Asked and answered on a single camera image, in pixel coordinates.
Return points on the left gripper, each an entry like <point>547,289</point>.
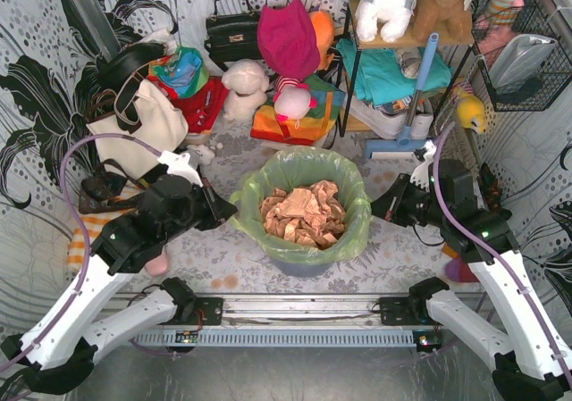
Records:
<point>213,204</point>

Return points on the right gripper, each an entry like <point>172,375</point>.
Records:
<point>394,198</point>

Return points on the blue floor mop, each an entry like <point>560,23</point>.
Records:
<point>403,146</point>

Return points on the green trash bag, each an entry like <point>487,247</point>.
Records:
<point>303,166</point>

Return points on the blue trash bin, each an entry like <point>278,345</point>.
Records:
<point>301,270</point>

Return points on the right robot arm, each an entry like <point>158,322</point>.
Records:
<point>528,358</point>

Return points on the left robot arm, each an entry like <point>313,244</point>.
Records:
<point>61,350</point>

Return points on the rainbow striped bag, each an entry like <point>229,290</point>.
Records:
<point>315,125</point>

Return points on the brown patterned bag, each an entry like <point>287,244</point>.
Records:
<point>101,192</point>

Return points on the cream canvas tote bag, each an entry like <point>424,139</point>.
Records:
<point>162,126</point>

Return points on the colourful printed bag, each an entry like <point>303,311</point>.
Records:
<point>180,75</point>

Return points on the magenta cloth bag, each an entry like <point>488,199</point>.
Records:
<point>286,40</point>

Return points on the crumpled brown paper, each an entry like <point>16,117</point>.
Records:
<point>307,216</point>

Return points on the white sneakers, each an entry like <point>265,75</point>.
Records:
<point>390,126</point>

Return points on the pink cylinder toy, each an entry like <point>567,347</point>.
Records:
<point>159,265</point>

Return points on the wooden shelf rack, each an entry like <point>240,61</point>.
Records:
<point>347,123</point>

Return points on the purple orange toy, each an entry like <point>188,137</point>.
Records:
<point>455,269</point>

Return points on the red cloth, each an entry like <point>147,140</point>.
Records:
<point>201,110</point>

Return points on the yellow plush toy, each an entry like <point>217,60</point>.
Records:
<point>470,109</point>

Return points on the orange checkered cloth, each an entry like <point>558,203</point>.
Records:
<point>94,224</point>

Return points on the teal folded cloth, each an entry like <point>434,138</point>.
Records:
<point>380,81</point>

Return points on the cream fluffy plush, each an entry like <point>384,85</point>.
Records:
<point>247,84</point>

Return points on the white pink plush doll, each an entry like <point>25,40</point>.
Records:
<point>292,100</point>

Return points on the black hat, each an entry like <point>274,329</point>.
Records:
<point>112,74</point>

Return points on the black leather handbag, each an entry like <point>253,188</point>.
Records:
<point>233,37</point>

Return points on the silver foil pouch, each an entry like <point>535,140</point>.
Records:
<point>520,59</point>

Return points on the orange plush toy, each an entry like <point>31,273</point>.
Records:
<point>323,25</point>

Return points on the white husky plush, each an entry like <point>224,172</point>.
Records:
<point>388,19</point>

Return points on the brown teddy bear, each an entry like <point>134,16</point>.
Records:
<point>451,13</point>

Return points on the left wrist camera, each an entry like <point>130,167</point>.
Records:
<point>184,165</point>

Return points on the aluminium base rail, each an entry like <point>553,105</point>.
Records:
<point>295,311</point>

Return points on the black wire basket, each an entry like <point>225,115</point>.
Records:
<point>493,32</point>

